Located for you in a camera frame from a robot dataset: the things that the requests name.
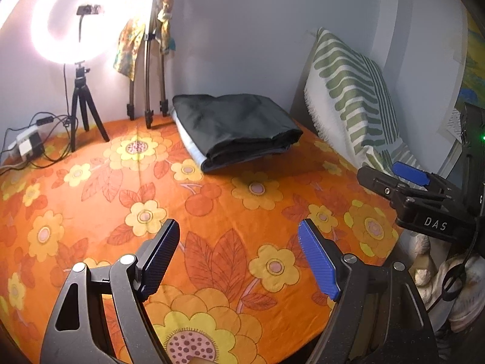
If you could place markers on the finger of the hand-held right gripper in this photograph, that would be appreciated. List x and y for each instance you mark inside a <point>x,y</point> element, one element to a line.
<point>411,174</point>
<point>375,180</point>

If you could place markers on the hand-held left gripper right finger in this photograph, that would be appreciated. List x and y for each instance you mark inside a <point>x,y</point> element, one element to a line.
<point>318,261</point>

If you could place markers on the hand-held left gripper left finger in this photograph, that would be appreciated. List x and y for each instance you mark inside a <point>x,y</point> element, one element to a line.
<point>159,261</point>

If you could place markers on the dark green pants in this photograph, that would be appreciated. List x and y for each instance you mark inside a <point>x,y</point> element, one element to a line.
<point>235,125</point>

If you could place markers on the white printed paper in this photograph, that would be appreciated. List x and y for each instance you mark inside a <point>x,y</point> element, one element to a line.
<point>454,125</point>

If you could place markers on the cream cloth bundle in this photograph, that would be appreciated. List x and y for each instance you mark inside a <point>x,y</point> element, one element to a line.
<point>428,273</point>

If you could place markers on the orange floral tablecloth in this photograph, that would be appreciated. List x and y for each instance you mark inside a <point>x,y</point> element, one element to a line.
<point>227,216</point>

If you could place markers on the green striped white blanket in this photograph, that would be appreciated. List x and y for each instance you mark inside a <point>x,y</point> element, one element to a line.
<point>341,83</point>

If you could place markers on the folded light blue towel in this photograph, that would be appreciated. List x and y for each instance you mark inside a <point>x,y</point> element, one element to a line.
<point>191,148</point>

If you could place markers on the yellow blue painting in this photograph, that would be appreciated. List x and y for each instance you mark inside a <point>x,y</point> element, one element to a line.
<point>473,64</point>

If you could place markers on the white power strip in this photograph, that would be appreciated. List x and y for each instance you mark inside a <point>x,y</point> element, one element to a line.
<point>28,144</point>

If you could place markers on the tall metal tripod stand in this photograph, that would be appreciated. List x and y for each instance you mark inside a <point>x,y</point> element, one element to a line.
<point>148,79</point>

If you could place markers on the small black tripod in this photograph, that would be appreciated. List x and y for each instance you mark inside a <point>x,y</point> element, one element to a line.
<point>79,87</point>

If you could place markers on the colourful patterned cloth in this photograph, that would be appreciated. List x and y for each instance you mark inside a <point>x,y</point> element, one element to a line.
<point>127,49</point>

